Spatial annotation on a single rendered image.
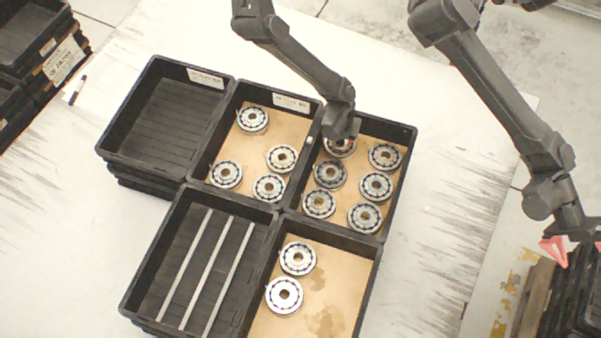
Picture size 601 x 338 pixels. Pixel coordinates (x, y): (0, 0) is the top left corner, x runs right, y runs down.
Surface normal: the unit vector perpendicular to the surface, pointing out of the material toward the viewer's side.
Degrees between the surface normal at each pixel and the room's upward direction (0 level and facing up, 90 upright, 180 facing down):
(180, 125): 0
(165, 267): 0
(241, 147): 0
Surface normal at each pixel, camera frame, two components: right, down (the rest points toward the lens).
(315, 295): -0.01, -0.47
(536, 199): -0.74, 0.38
